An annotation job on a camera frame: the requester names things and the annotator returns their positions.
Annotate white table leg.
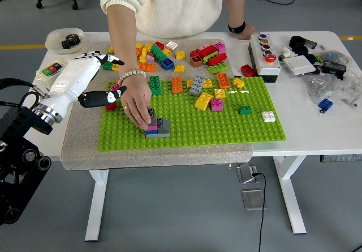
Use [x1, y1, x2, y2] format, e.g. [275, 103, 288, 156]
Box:
[273, 155, 308, 235]
[84, 169, 110, 242]

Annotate lime long toy brick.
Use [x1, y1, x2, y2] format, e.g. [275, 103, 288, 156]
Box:
[207, 62, 230, 76]

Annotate black wristwatch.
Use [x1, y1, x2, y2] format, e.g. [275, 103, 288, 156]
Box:
[227, 19, 246, 35]

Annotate grey long toy brick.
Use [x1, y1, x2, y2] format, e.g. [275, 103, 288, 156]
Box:
[188, 74, 205, 97]

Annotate bead bracelet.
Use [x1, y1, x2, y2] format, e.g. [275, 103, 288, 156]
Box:
[117, 69, 147, 86]

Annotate yellow curved toy brick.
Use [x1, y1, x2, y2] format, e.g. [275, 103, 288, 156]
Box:
[194, 91, 214, 112]

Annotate black power adapter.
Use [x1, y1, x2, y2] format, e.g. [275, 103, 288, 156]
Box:
[321, 61, 347, 80]

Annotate red curved toy brick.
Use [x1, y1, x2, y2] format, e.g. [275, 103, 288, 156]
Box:
[206, 52, 228, 66]

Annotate black power cord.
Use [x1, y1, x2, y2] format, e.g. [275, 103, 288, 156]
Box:
[251, 172, 268, 252]

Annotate push-button control box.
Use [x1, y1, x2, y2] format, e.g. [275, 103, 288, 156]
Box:
[248, 32, 282, 83]

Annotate clear bag of parts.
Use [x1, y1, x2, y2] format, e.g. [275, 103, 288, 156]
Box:
[338, 70, 362, 108]

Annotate table height control panel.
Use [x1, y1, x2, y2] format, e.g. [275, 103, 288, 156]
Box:
[320, 154, 362, 163]

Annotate white red-green switch box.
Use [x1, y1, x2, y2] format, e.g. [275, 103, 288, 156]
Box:
[36, 59, 68, 86]

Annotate person's left hand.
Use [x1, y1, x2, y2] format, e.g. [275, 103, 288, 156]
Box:
[234, 23, 261, 41]

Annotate large red toy brick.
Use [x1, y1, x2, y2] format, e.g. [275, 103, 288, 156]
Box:
[197, 45, 219, 60]

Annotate person's right hand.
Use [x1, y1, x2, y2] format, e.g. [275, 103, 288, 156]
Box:
[120, 76, 153, 131]

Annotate white bowl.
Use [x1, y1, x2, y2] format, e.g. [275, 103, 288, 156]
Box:
[45, 28, 85, 55]

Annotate clear bag blue parts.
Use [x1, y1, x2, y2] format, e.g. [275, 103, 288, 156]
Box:
[318, 50, 350, 66]

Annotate white pipe fitting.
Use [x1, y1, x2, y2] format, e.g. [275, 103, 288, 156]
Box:
[277, 46, 298, 63]

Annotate green baseplate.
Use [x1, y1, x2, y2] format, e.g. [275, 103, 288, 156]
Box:
[97, 76, 287, 152]

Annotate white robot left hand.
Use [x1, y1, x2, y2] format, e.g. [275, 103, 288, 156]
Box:
[44, 50, 128, 117]

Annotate lime flat toy brick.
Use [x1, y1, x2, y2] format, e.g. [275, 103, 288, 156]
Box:
[201, 50, 220, 63]

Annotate clear bag of screws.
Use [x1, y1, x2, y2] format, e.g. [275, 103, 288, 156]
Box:
[302, 73, 344, 105]

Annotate black tape roll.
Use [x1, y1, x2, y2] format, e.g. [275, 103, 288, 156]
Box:
[292, 45, 309, 56]
[288, 35, 308, 48]

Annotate white switch panel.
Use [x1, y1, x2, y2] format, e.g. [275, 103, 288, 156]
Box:
[282, 55, 317, 77]

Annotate green long toy brick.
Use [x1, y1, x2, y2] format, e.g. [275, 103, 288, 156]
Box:
[149, 75, 162, 96]
[149, 44, 167, 63]

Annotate grey sloped toy brick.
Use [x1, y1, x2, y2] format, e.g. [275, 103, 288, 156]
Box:
[146, 108, 157, 127]
[156, 118, 171, 135]

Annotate grey-brown mat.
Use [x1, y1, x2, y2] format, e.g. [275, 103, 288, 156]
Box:
[60, 39, 253, 171]

